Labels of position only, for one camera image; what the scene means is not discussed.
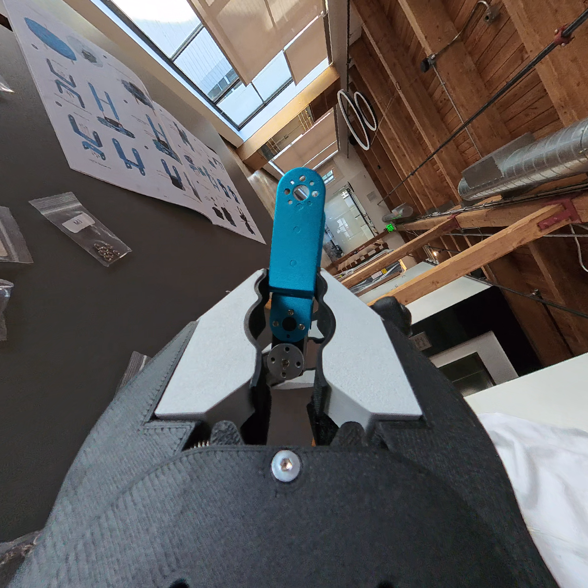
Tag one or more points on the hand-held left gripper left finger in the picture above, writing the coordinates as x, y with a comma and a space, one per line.
211, 367

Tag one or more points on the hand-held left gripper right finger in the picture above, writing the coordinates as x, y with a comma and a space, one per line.
367, 367

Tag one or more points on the blue servo bracket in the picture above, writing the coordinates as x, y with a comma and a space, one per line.
296, 239

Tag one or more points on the dark grey desk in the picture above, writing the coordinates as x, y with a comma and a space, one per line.
138, 298

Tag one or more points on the wooden ceiling beam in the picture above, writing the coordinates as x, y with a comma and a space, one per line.
459, 257

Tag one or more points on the zip bag of small nuts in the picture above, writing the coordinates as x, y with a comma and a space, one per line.
80, 225

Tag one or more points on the zip bag of metal hardware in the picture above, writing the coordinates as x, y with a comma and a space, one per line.
5, 310

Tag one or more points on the person in white shirt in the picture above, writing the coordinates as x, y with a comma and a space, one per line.
542, 496

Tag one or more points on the assembly instruction booklet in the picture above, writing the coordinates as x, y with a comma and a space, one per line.
138, 151

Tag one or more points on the zip bag of screws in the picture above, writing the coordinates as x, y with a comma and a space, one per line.
13, 234

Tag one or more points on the large window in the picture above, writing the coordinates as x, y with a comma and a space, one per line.
193, 50

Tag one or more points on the beige roller blind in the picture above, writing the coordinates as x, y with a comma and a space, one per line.
257, 32

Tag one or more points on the silver air duct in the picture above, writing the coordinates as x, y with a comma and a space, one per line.
528, 160

